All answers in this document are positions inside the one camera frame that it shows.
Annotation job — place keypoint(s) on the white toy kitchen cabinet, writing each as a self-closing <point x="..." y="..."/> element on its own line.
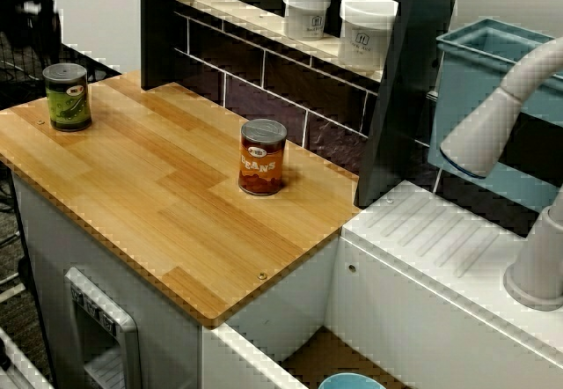
<point x="53" y="239"/>

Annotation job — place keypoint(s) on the white toy sink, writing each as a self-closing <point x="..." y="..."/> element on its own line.
<point x="418" y="274"/>

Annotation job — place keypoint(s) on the teal plastic bin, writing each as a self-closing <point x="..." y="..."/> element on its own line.
<point x="466" y="81"/>

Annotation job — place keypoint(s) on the white aluminium frame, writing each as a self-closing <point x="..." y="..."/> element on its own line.
<point x="17" y="369"/>

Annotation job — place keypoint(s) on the black upright panel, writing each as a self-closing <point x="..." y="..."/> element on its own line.
<point x="409" y="76"/>

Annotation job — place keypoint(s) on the grey curved faucet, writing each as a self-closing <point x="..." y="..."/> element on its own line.
<point x="479" y="138"/>

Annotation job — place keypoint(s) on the white lidded plastic jar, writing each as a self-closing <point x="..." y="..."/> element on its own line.
<point x="307" y="10"/>
<point x="367" y="32"/>

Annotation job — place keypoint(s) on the green peas can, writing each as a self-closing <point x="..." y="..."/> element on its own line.
<point x="68" y="98"/>

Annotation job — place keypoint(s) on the orange beans can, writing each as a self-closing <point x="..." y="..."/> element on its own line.
<point x="262" y="160"/>

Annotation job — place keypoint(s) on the light blue bowl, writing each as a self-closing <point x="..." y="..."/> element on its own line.
<point x="352" y="382"/>

